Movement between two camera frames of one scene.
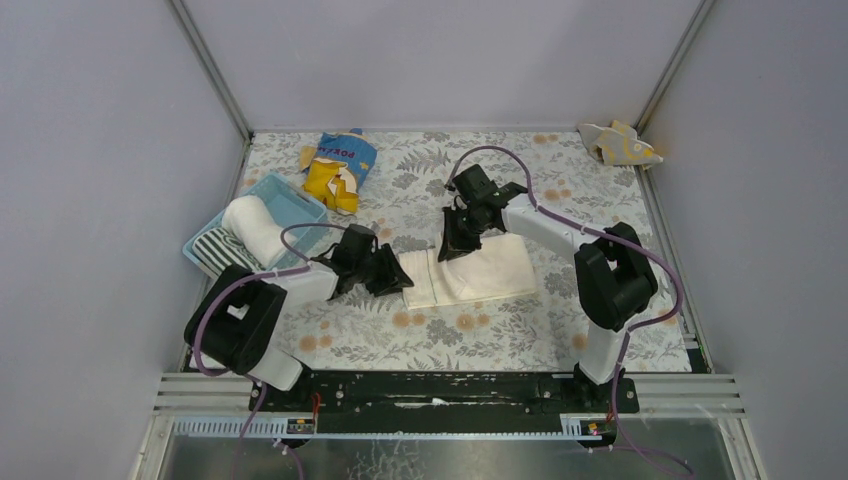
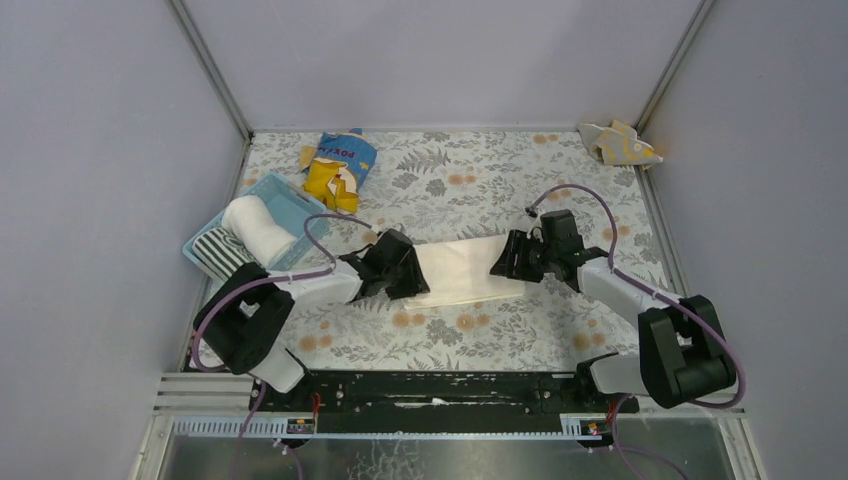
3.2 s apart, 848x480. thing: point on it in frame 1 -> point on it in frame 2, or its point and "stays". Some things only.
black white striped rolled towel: (214, 248) stays
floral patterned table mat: (403, 211) stays
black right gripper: (464, 216) -> (520, 254)
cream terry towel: (502, 267) stays
